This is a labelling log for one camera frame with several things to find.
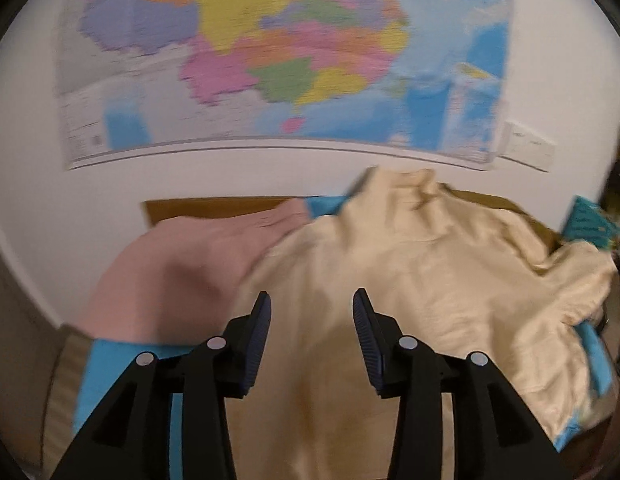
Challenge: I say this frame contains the colourful wall map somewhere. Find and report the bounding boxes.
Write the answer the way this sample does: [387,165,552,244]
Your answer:
[54,0,516,171]

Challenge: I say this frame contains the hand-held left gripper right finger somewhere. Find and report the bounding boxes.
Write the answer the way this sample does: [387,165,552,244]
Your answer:
[352,287,573,480]

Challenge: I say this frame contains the cream sweater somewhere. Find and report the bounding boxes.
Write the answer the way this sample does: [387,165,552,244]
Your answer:
[222,166,618,480]

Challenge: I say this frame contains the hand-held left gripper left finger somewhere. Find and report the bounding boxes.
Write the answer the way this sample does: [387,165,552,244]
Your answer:
[50,290,273,480]

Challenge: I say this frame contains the olive green garment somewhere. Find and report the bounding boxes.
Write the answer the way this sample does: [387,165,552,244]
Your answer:
[142,190,561,253]

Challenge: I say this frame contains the white wall socket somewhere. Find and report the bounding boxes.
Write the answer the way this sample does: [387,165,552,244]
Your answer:
[500,120,557,172]

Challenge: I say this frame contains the blue bed sheet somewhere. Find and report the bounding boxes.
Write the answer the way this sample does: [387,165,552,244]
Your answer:
[72,195,616,480]

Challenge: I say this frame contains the pink garment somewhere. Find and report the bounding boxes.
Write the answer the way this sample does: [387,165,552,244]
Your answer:
[72,199,313,348]

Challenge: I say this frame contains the teal perforated basket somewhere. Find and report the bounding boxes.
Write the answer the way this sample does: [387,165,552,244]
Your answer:
[562,195,620,253]

